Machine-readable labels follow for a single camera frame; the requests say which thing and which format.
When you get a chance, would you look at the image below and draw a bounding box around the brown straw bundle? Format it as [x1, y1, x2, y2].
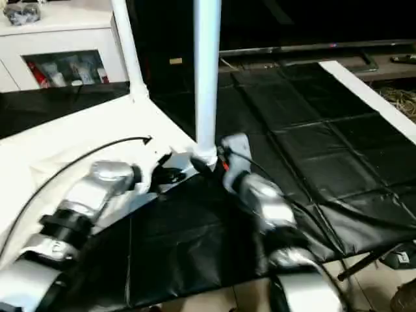
[380, 86, 416, 122]

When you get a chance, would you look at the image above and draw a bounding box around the red labelled package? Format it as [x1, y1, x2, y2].
[27, 61, 49, 88]

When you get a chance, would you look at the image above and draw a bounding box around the white flat strip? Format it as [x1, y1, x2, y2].
[318, 60, 416, 146]

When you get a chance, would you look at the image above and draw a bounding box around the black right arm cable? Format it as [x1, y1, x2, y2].
[227, 149, 352, 312]

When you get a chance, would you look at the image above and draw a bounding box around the white glass-door cabinet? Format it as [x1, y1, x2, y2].
[0, 9, 131, 94]

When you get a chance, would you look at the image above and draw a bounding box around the black metal rail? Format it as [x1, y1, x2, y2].
[219, 39, 416, 58]

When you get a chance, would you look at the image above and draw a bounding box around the black work mat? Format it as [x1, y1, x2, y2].
[0, 61, 416, 306]

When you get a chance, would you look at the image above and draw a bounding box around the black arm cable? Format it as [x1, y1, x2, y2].
[227, 149, 352, 312]
[0, 136, 153, 257]

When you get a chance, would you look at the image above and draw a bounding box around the white plastic table top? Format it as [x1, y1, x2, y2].
[0, 90, 219, 261]

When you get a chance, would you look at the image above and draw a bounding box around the black tripod stand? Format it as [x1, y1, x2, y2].
[337, 240, 416, 282]

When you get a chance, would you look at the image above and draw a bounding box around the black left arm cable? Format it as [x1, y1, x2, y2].
[0, 136, 153, 257]

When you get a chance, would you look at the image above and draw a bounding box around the white plastic table leg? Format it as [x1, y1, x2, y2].
[110, 0, 151, 103]
[191, 0, 222, 170]

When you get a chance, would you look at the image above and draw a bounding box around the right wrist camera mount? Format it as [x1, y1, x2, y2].
[220, 133, 253, 189]

